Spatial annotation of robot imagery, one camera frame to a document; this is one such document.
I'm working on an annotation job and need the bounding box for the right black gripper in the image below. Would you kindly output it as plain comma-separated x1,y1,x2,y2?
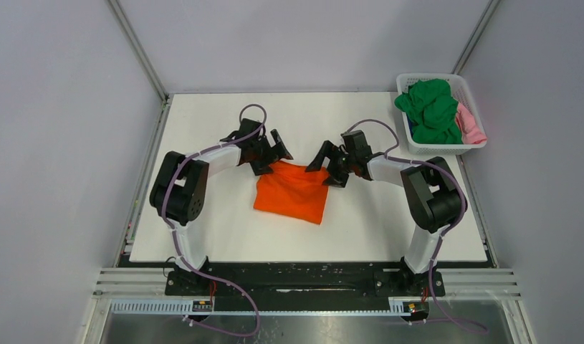
306,140,357,188

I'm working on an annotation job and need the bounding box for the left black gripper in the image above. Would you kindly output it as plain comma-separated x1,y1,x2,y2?
249,130,290,176

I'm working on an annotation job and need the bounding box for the orange t shirt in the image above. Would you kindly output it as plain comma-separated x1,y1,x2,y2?
253,161,329,225

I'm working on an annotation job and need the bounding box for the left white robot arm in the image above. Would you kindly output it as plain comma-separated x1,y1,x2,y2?
149,119,293,295

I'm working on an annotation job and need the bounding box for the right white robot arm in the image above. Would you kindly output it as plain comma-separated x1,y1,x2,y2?
305,130,468,295

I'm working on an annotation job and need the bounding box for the green t shirt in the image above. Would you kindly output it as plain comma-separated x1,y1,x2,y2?
394,79,462,145

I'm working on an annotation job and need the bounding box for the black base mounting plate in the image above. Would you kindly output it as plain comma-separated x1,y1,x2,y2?
165,262,446,311

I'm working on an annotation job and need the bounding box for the pink t shirt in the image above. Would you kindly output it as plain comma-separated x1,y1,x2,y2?
455,102,487,145

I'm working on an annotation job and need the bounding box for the white plastic basket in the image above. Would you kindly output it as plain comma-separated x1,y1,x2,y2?
396,72,486,155

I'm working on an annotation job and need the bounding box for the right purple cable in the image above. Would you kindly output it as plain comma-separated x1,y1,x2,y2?
343,118,489,335

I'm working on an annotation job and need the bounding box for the purple cable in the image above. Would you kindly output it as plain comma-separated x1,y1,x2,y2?
159,103,269,339
343,118,489,335

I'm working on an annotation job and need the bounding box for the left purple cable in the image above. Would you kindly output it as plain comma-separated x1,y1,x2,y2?
159,103,269,339

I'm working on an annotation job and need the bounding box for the white slotted cable duct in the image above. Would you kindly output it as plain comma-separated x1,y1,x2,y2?
110,298,418,317

